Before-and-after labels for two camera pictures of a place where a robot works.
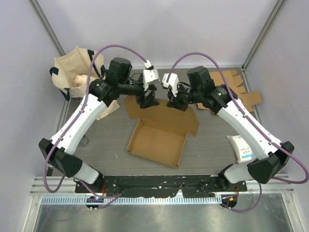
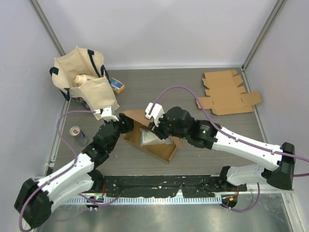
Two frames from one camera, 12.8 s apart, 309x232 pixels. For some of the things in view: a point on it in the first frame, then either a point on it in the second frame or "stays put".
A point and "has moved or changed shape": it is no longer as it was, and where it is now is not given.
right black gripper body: (183, 94) -> (165, 128)
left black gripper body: (147, 96) -> (120, 127)
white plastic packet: (244, 152) has moved or changed shape
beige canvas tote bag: (70, 74) stays put
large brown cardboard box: (160, 134) has moved or changed shape
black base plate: (146, 186) stays put
